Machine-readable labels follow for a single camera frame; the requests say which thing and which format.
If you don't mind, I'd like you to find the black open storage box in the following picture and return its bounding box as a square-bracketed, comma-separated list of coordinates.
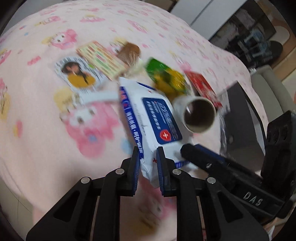
[218, 82, 266, 170]

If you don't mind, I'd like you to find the red printed packet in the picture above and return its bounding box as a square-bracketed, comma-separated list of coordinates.
[185, 71, 222, 109]

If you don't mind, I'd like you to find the white blue wet wipes pack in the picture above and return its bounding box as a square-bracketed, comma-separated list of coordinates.
[119, 77, 192, 187]

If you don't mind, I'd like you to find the white lint roller refill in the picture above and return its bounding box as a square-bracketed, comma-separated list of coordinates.
[173, 95, 216, 133]

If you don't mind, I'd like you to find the girl illustration sachet packet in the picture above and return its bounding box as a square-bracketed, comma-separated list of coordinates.
[54, 56, 108, 94]

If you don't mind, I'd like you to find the brown wooden comb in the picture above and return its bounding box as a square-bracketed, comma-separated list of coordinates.
[117, 42, 140, 67]

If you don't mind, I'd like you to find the green yellow snack wrapper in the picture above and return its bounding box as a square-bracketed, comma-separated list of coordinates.
[145, 58, 190, 101]

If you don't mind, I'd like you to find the orange green printed card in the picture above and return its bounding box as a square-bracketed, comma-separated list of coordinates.
[76, 41, 128, 80]

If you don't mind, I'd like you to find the pink cartoon print blanket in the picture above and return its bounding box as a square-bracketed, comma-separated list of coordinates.
[1, 1, 268, 237]

